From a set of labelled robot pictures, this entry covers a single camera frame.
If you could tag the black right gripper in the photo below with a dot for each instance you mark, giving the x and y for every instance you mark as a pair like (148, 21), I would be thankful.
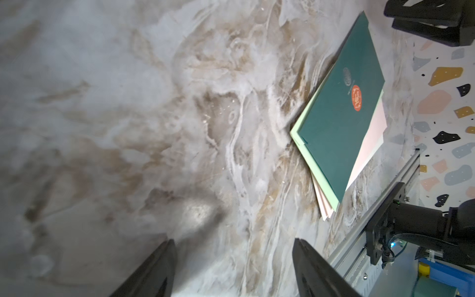
(450, 22)

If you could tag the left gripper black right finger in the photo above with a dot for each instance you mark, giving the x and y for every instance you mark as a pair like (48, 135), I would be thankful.
(315, 276)

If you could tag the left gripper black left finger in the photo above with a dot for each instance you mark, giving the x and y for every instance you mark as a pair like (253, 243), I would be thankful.
(154, 277)

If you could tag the dark green envelope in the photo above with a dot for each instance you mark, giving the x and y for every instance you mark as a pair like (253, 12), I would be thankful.
(340, 117)

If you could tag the mint green envelope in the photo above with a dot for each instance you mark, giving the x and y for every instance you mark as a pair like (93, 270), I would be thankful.
(305, 152)

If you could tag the pink envelope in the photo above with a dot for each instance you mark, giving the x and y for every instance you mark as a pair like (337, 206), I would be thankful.
(371, 143)

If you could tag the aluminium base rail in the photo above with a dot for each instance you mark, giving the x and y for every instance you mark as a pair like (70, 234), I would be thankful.
(358, 259)

